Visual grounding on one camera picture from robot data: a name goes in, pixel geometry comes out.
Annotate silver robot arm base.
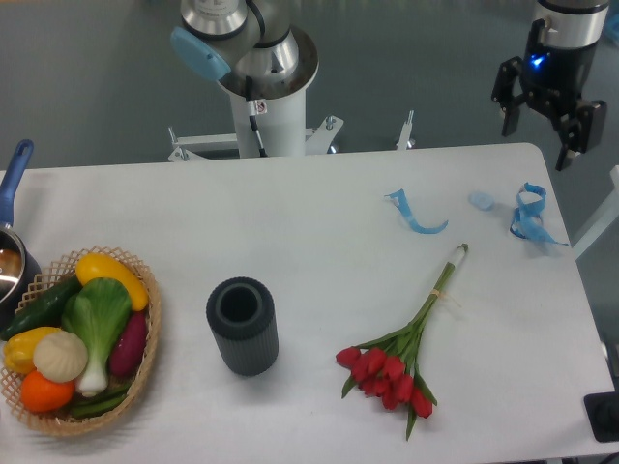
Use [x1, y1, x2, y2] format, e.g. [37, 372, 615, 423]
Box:
[170, 0, 318, 100]

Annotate white frame at right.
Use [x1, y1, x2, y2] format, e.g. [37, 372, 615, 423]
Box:
[572, 165, 619, 260]

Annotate yellow bell pepper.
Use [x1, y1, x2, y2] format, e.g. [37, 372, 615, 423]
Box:
[3, 327, 61, 375]

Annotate green bok choy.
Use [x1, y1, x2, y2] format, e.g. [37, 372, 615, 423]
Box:
[61, 277, 132, 398]

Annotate tangled blue ribbon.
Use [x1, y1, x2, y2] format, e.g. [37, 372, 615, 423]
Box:
[509, 183, 568, 246]

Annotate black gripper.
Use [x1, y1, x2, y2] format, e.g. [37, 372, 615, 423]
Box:
[491, 40, 607, 171]

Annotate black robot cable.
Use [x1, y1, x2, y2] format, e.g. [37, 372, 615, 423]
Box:
[244, 75, 269, 159]

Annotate green bean pods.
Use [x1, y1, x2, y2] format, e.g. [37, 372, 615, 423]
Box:
[69, 384, 130, 420]

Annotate dark grey ribbed vase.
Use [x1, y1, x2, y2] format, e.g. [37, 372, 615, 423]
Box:
[206, 276, 279, 377]

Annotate black device at edge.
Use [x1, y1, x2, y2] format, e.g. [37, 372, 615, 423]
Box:
[583, 391, 618, 443]

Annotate woven wicker basket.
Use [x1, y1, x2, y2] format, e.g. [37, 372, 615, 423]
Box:
[1, 246, 162, 437]

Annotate purple sweet potato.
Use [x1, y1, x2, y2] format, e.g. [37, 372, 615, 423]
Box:
[108, 311, 148, 378]

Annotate blue handled saucepan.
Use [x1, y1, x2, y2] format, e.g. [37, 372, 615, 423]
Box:
[1, 139, 41, 330]

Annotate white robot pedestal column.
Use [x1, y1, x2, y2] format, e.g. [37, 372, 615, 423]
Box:
[228, 90, 306, 159]

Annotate curled blue ribbon strip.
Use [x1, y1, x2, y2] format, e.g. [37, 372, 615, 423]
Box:
[385, 188, 449, 235]

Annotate white metal base frame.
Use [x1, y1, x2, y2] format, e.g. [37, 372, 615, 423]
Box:
[167, 109, 416, 162]

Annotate red tulip bouquet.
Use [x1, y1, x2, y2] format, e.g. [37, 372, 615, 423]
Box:
[335, 244, 469, 439]

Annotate cream garlic bulb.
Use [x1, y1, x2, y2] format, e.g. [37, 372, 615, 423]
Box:
[33, 331, 88, 383]

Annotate dark green cucumber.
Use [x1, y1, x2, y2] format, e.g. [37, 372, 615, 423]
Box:
[1, 275, 82, 341]

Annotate orange fruit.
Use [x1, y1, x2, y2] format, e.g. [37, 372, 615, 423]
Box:
[20, 370, 74, 413]

